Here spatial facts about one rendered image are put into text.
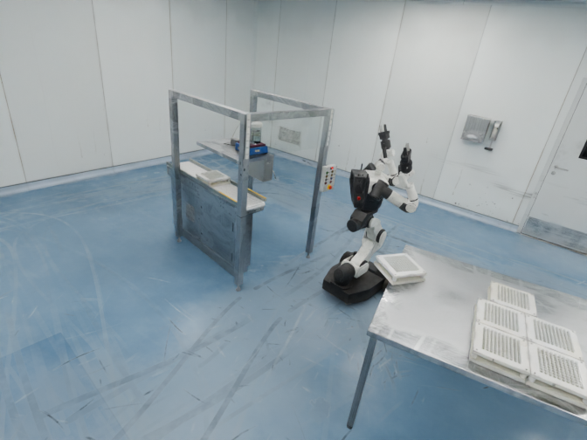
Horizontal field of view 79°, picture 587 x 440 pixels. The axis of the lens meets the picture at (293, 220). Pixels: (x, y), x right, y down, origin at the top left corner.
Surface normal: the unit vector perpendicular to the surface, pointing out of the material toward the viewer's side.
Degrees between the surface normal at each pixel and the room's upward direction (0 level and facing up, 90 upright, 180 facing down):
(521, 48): 90
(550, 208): 90
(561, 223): 90
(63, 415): 0
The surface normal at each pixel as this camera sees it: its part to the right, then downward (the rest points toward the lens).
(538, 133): -0.60, 0.29
